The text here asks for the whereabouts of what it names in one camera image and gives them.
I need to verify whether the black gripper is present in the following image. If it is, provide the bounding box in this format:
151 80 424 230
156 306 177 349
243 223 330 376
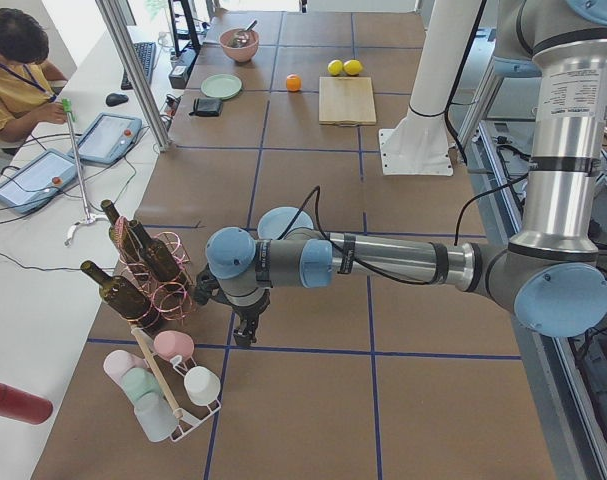
193 266 270 347

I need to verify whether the orange fruit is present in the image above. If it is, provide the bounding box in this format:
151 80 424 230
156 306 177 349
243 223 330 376
285 74 302 93

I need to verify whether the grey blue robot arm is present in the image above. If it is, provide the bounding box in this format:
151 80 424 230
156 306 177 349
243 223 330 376
193 1 607 347

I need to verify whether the light blue plate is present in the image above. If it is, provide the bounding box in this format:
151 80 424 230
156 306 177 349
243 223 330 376
257 206 314 240

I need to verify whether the green plate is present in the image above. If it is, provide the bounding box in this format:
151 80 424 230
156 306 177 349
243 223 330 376
200 74 243 100

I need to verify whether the white cup right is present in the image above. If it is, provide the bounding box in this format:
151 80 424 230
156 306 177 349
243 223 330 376
184 366 221 406

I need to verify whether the pink cup top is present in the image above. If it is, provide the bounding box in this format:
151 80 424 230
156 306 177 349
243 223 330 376
153 330 195 361

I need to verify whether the dark wine bottle middle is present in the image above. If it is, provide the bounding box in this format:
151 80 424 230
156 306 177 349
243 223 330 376
128 219 189 291

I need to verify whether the dark wine bottle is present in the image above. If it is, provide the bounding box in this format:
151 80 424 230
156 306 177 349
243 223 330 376
128 219 189 291
80 260 164 334
100 199 139 263

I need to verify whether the mint green cup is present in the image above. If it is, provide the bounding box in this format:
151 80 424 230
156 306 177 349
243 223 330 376
120 367 162 404

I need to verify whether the light grey cup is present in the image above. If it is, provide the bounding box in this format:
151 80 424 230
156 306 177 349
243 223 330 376
134 392 178 442

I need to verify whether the dark wine bottle front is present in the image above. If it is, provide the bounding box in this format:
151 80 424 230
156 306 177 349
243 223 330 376
80 260 164 334

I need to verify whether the pale pink cup left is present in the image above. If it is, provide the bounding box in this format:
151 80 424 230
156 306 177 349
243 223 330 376
103 350 148 386

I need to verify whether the dark wine bottle back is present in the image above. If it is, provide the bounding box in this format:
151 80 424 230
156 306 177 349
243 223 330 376
100 199 139 263

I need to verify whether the black folded cloth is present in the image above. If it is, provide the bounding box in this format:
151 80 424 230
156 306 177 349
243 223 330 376
189 98 223 117

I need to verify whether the blue teach pendant far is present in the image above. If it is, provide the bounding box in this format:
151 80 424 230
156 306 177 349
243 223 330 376
77 113 142 166

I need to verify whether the blue teach pendant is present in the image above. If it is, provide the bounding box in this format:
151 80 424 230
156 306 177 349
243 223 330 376
0 149 77 214
77 113 142 166

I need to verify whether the red thermos bottle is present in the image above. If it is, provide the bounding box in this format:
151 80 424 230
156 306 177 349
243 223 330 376
0 382 53 425

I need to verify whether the wooden cutting board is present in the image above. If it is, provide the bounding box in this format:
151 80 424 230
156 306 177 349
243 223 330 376
319 76 377 125

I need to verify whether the blue teach pendant near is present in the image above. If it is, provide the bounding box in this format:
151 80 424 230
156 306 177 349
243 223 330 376
0 149 77 214

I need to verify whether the black power strip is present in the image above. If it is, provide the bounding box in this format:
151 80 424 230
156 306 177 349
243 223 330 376
168 48 197 90

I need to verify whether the black computer mouse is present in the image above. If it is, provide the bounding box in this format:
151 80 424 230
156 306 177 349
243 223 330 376
105 93 129 107

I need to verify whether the yellow lemon left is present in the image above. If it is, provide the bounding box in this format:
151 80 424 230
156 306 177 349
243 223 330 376
327 59 344 77

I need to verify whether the yellow lemon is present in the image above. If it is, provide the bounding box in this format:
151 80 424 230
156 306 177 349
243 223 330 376
327 59 344 77
343 59 363 76

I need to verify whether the yellow lemon right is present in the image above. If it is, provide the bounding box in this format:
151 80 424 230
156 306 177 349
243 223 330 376
343 59 363 76

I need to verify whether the pink bowl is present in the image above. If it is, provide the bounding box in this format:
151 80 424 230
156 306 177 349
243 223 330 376
219 28 259 63

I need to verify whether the metal stand green clip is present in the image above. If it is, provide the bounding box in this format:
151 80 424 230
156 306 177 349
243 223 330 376
61 98 108 247

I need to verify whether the metal scoop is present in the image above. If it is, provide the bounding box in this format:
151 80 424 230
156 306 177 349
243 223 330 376
228 19 258 48

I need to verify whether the black keyboard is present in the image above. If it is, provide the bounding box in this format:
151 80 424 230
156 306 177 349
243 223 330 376
120 41 158 91

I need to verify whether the person in yellow shirt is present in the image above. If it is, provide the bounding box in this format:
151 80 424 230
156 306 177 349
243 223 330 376
0 8 67 143

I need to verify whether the white wire cup rack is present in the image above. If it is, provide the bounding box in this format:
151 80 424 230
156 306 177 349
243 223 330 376
118 328 221 442

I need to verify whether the wooden rack handle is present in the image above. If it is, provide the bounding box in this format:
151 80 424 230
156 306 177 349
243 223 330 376
131 327 183 419

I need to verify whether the copper wire wine rack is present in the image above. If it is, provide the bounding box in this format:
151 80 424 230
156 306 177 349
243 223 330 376
119 229 194 324

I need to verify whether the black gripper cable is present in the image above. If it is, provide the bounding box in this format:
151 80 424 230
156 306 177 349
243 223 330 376
277 185 534 287

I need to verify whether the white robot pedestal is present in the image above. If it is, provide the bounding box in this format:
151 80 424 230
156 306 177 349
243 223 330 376
379 0 485 176

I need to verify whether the aluminium frame post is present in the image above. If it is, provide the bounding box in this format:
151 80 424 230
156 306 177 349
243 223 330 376
96 0 171 152

